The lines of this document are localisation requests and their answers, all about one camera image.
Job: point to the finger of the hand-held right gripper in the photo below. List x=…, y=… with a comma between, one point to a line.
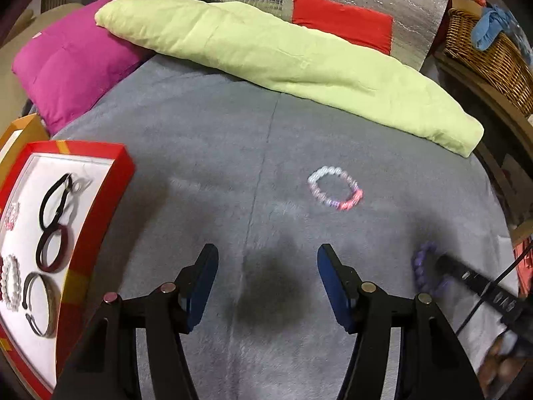
x=462, y=273

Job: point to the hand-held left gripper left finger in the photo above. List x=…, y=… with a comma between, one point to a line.
x=204, y=283

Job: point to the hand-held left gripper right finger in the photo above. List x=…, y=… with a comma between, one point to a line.
x=333, y=283

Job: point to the red jewelry box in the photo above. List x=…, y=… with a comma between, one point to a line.
x=102, y=216

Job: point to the person's right hand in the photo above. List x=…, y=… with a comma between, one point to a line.
x=495, y=366

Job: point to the blue cloth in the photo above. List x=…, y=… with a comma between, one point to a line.
x=491, y=25

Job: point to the grey blanket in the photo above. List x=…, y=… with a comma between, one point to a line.
x=208, y=154

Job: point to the magenta pillow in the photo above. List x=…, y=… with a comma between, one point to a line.
x=70, y=62

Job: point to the wooden curved frame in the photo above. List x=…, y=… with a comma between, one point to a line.
x=487, y=100

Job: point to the orange cardboard box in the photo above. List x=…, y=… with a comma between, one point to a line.
x=33, y=127

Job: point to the red cushion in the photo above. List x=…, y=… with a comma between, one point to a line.
x=345, y=21

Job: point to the light green folded blanket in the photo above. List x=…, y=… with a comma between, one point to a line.
x=291, y=58

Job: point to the wicker basket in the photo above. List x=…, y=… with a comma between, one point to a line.
x=504, y=62

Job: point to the dark red bangle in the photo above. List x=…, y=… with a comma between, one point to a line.
x=66, y=245

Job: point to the clear bangle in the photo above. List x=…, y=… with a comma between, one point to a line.
x=54, y=304

